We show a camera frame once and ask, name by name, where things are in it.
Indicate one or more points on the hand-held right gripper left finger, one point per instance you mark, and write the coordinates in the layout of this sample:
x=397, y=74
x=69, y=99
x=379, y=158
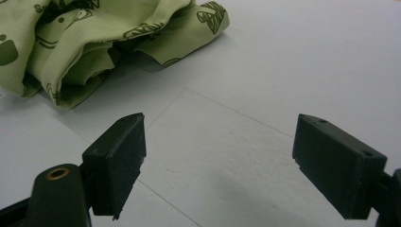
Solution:
x=116, y=164

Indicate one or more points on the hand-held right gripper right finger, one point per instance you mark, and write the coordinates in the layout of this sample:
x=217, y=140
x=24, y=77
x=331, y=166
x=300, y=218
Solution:
x=337, y=164

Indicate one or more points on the green printed baby shirt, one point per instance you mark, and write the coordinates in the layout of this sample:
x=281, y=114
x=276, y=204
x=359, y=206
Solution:
x=78, y=47

